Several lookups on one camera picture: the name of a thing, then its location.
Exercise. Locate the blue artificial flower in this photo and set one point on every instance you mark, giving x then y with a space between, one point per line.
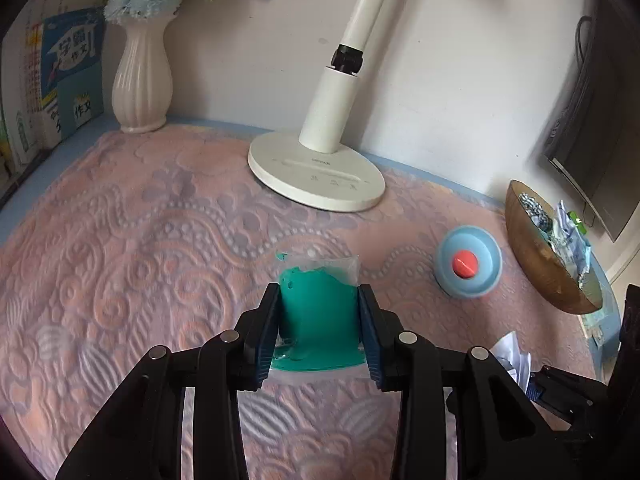
142 0

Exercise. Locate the blue round toy orange button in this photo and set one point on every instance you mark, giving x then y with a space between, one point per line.
467 265

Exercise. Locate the white plastic packet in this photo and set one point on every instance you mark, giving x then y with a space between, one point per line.
510 357

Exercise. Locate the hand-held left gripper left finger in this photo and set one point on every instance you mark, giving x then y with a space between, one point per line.
265 340

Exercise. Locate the white ribbed vase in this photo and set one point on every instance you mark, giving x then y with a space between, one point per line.
142 75

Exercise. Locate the white desk lamp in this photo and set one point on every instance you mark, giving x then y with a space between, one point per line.
330 105

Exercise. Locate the pale green packet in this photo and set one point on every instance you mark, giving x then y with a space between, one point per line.
595 327

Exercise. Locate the teal cloth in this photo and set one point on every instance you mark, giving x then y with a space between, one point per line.
320 310

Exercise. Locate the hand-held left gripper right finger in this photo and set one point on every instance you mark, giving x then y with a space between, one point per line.
372 345

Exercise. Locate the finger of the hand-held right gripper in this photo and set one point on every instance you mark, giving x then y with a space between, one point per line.
570 382
535 392

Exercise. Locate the golden ribbed bowl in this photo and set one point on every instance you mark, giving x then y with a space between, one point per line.
540 270

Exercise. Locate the white spine book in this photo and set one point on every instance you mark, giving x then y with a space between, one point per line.
35 90

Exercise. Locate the pink patterned blanket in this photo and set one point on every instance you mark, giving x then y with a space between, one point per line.
125 260

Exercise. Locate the small green bottle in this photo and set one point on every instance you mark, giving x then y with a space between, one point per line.
580 222

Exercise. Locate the black monitor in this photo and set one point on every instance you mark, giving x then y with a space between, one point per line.
600 135

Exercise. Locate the blue cover book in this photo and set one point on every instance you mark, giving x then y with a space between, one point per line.
75 75

